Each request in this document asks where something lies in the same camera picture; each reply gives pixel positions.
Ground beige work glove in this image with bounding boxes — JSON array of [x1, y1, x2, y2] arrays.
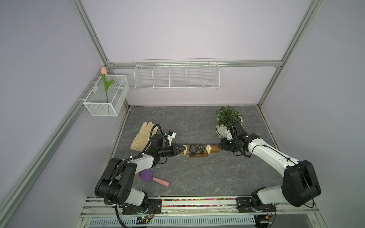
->
[[130, 122, 155, 152]]

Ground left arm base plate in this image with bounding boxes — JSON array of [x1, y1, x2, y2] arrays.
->
[[122, 198, 162, 215]]

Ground beige watch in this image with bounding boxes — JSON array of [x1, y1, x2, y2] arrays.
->
[[182, 145, 189, 155], [205, 144, 212, 155]]

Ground chunky black watch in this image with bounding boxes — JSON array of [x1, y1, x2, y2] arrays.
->
[[189, 145, 198, 156]]

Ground potted green plant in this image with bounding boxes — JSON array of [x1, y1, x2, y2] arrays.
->
[[216, 105, 243, 140]]

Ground purple pink brush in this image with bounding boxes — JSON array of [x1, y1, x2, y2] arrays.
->
[[139, 169, 170, 187]]

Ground wooden watch stand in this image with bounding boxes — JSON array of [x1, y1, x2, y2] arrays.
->
[[181, 144, 221, 158]]

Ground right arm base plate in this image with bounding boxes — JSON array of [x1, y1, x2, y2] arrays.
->
[[236, 196, 276, 213]]

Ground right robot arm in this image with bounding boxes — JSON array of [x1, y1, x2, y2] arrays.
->
[[220, 116, 322, 211]]

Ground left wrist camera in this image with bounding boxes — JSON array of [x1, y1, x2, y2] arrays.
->
[[165, 131, 176, 146]]

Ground white wire shelf basket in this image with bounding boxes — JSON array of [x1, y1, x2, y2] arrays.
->
[[134, 59, 220, 90]]

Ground aluminium frame profiles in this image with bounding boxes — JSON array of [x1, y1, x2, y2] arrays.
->
[[1, 1, 323, 228]]

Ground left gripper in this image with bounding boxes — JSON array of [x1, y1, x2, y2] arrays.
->
[[158, 143, 185, 157]]

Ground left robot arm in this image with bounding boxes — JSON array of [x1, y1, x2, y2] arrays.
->
[[95, 122, 187, 211]]

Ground white vented cable duct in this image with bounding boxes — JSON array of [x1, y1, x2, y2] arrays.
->
[[88, 215, 256, 228]]

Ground white mesh box basket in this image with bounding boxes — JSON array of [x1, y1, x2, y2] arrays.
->
[[83, 75, 130, 117]]

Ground slim black watch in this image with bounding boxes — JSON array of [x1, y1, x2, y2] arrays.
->
[[198, 145, 205, 155]]

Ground artificial pink tulip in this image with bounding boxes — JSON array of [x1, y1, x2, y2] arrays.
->
[[101, 67, 114, 103]]

